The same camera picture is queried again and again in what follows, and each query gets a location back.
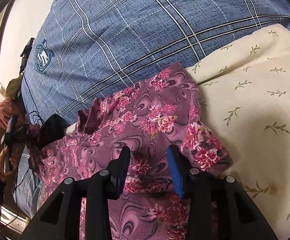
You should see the purple floral garment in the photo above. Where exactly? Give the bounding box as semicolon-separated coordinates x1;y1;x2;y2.
26;63;233;240

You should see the olive cloth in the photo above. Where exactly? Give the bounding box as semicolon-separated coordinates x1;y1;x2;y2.
5;77;23;101

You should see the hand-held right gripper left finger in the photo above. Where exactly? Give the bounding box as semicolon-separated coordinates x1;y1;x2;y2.
19;146;132;240

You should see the cream leaf-print bed sheet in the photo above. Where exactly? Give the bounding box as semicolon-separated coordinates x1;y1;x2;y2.
185;24;290;240

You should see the black cable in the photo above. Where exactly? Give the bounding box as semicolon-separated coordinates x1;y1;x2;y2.
11;67;46;195

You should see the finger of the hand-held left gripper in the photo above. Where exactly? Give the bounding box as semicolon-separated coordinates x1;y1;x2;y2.
7;115;18;133

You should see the blue plaid blanket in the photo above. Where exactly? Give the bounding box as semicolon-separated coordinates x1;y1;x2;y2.
13;0;290;218

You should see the black cloth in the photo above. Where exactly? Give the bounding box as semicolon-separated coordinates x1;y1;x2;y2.
39;114;71;151

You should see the black mounted device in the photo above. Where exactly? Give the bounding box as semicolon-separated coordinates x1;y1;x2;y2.
19;37;35;71

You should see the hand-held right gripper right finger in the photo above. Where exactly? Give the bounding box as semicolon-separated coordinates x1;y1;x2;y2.
167;146;278;240

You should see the reddish brown cloth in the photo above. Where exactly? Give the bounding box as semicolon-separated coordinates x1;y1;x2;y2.
0;98;26;131

